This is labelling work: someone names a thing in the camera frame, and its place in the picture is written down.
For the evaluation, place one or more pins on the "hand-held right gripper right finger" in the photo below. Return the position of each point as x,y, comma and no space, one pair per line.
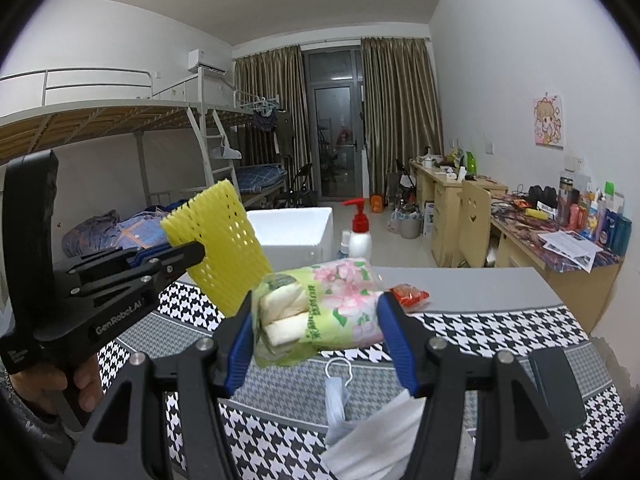
400,350

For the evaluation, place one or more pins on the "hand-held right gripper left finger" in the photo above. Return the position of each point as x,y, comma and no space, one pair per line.
240,350

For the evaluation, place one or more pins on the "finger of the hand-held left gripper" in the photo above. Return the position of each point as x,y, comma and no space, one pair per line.
185,255
100,260

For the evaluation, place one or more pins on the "yellow foam net sleeve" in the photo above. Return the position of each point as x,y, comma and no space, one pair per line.
220,240

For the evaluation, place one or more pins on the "floral tissue pack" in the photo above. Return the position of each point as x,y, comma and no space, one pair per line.
330,305

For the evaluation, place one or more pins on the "white foam box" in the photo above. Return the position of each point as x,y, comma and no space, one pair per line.
290,230

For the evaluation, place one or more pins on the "person's left forearm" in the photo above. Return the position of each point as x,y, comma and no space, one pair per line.
30,440

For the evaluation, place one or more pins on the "person's left hand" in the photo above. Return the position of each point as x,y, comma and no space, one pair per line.
87,385

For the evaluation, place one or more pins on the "grey-purple blanket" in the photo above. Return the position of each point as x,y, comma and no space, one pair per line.
85,232

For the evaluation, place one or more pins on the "blue plaid quilt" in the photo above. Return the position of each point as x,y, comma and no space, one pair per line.
130,230

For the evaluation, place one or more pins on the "red snack packet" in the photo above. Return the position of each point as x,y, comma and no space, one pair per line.
410,296

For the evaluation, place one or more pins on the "light blue face mask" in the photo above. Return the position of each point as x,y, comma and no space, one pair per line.
335,405

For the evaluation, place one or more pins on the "white paper towel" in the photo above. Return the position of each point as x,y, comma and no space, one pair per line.
370,440

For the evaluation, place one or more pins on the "white metal bed ladder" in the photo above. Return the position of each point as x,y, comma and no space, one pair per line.
212,160

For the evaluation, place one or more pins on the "houndstooth patterned mat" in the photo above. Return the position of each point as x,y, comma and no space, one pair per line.
500,330

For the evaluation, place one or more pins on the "blue checkered mattress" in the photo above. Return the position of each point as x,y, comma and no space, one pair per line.
260,176

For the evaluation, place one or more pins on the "white hanging cloth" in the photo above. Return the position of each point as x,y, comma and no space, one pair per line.
225,151

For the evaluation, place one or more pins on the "white red-pump bottle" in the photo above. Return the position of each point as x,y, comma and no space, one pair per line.
360,245

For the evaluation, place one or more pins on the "grey bucket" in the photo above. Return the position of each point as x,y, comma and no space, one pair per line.
410,227

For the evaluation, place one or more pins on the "white plastic bag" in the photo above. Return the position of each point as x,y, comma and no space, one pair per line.
394,222

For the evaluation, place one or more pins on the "white carton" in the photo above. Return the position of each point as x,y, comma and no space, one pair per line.
428,220

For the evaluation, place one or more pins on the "black folding chair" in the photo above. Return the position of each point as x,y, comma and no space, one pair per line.
402,180
300,185

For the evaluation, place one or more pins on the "white metal bunk bed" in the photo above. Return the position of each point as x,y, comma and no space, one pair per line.
250,110
100,117

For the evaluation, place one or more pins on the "light wooden desk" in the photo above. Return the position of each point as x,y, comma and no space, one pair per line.
442,210
575,285

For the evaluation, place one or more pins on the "orange box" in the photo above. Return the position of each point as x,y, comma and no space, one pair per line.
376,204

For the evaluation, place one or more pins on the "wooden smiley chair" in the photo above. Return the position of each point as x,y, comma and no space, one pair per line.
472,220

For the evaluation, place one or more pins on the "dark hanging clothes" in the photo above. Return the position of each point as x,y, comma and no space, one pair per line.
265,122

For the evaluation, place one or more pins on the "black phone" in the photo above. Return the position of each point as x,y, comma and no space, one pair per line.
555,385

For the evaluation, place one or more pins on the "brown curtain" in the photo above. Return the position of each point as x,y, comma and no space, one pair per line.
280,100
400,110

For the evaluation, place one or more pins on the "yellow tube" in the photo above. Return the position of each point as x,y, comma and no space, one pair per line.
536,214

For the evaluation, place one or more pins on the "white air conditioner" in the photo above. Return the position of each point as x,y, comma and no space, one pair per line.
205,62

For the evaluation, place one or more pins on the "glass balcony door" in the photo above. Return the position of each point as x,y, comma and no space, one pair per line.
332,125

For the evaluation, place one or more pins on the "printed paper sheets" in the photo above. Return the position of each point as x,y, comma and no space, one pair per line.
570,247

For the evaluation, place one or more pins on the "green plastic container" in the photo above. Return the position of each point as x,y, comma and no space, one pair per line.
470,162

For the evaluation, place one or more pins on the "row of toiletry bottles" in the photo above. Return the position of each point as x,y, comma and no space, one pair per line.
600,220

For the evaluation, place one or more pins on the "white wall socket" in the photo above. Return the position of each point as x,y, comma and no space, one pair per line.
573,163

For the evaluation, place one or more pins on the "cartoon wall poster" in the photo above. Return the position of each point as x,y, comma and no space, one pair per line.
548,120

